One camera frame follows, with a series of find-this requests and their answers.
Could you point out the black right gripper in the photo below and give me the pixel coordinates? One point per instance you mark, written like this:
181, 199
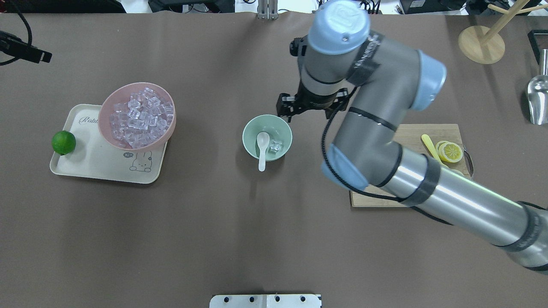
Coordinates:
315, 99

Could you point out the white ceramic spoon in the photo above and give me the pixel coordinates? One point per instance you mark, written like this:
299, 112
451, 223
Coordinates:
263, 141

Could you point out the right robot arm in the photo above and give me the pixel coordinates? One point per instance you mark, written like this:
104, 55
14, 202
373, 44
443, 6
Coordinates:
346, 66

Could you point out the mint green bowl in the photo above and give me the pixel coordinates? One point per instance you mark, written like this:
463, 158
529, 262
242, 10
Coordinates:
275, 126

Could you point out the pink bowl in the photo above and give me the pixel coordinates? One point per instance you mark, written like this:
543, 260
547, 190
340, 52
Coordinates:
117, 97

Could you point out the clear ice cube pile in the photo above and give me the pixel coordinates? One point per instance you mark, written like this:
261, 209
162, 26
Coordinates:
141, 119

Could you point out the metal ice scoop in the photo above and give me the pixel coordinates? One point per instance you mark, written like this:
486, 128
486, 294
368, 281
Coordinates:
537, 92

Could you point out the grey folded cloth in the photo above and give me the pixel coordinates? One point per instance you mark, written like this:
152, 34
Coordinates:
363, 44

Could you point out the green lime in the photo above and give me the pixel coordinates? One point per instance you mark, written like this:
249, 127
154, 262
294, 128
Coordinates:
63, 142

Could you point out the cream rabbit tray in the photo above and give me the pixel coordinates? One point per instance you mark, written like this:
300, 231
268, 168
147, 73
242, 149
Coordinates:
95, 158

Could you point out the bamboo cutting board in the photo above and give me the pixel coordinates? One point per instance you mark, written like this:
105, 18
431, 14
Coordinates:
409, 135

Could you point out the yellow plastic knife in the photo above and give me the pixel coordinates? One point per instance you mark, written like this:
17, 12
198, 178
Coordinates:
427, 141

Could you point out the upper lemon slices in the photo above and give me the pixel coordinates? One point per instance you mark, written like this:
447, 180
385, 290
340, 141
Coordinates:
449, 151

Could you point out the wooden mug tree stand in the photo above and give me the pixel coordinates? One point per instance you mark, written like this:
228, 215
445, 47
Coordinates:
484, 45

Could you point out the metal frame post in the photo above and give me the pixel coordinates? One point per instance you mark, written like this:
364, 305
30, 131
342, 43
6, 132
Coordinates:
267, 9

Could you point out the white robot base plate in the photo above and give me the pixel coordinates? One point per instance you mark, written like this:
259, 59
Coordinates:
266, 301

